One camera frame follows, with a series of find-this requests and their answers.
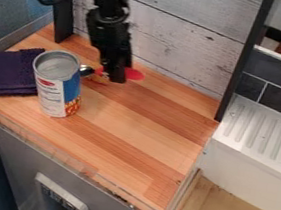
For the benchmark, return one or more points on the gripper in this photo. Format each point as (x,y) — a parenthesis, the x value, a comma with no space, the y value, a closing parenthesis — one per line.
(111,39)

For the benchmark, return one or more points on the red spoon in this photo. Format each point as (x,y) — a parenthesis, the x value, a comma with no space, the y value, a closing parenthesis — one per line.
(134,74)

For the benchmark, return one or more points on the blue and white can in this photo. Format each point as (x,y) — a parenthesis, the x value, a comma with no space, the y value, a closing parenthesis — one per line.
(57,84)

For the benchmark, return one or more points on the silver and yellow toy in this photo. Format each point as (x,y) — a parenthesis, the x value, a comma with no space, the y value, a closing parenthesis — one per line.
(87,71)

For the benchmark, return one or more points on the purple cloth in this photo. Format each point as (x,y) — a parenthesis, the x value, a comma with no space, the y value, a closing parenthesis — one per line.
(9,71)

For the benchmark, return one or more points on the white toy sink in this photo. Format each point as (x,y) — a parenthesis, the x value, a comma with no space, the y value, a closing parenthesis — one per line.
(258,143)

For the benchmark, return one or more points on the black post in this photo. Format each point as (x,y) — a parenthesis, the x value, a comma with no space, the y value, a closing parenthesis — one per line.
(245,57)
(63,6)

